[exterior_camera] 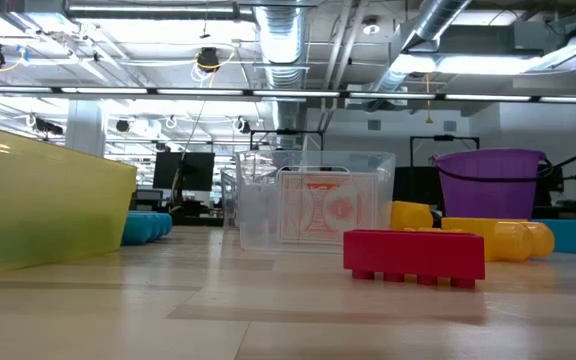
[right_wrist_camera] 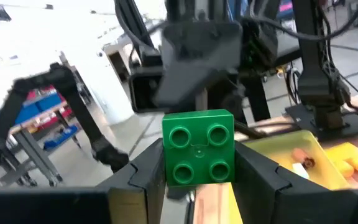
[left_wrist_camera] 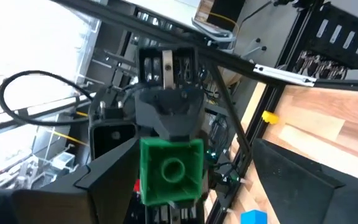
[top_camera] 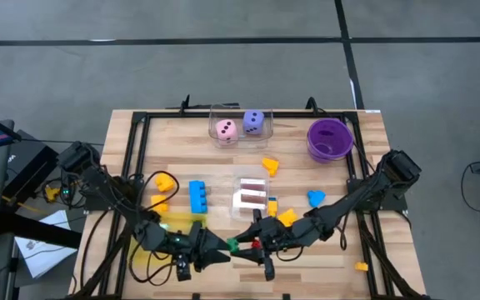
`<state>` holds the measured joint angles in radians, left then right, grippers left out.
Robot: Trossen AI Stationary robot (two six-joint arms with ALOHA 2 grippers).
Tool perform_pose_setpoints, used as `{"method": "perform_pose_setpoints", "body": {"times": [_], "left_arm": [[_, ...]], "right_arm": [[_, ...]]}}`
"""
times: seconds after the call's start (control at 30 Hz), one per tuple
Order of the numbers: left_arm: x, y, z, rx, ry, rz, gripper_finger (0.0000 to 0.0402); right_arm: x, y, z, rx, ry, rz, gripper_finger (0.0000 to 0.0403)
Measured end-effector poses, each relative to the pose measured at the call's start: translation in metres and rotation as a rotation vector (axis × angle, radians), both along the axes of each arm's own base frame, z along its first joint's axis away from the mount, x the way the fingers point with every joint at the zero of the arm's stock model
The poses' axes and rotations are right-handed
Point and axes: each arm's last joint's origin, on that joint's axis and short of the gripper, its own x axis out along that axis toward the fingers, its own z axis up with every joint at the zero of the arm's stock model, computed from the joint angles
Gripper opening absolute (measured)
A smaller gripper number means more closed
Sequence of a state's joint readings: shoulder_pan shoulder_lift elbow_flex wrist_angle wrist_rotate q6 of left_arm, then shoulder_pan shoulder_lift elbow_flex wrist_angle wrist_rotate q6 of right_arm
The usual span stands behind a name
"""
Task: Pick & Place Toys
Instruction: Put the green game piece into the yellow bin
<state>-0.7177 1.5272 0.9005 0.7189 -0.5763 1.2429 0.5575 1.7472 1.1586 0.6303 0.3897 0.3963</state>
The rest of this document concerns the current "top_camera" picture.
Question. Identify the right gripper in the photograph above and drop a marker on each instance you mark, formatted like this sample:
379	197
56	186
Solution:
279	235

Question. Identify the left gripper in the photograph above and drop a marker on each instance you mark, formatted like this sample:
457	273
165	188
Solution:
190	246

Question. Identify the red brick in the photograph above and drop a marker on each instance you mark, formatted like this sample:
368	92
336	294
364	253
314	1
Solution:
256	244

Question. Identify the dark green brick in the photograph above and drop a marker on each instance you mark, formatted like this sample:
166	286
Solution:
233	246

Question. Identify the yellow toy block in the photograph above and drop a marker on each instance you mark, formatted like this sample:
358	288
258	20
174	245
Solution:
271	165
286	216
159	203
164	182

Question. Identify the pink foam dice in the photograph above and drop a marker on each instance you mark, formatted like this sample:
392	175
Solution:
221	130

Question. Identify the purple foam dice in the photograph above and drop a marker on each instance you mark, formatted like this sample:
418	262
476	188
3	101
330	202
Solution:
246	121

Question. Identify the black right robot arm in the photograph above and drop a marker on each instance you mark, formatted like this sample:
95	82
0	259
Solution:
348	203

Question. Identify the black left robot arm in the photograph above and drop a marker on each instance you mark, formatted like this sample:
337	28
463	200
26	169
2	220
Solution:
102	183

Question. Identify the small yellow brick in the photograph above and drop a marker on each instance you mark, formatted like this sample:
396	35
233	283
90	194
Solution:
272	207
361	266

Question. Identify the large blue toy block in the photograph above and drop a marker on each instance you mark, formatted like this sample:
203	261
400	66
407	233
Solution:
196	198

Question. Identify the yellow translucent bin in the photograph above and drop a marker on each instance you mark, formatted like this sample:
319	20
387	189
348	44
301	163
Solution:
140	255

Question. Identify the small clear plastic container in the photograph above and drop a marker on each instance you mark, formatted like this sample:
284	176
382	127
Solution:
250	171

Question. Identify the blue heart-shaped block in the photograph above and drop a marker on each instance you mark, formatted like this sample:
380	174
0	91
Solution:
316	199

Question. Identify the clear plastic bin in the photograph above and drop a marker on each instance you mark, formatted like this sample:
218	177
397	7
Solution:
268	133

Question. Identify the purple plastic bucket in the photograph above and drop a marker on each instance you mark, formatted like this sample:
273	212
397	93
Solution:
340	135

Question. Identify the black power strip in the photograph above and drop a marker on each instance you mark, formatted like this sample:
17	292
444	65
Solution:
65	187

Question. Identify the white paper sheet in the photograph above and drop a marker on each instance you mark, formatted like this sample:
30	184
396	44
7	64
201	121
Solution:
44	250

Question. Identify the yellow plug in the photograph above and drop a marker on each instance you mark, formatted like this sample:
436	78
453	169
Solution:
51	193

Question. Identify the black beam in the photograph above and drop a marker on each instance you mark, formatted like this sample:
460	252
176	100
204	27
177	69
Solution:
40	231

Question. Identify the black box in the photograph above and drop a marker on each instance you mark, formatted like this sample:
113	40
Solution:
27	175

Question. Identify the black metal table frame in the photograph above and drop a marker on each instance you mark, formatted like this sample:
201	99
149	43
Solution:
294	113

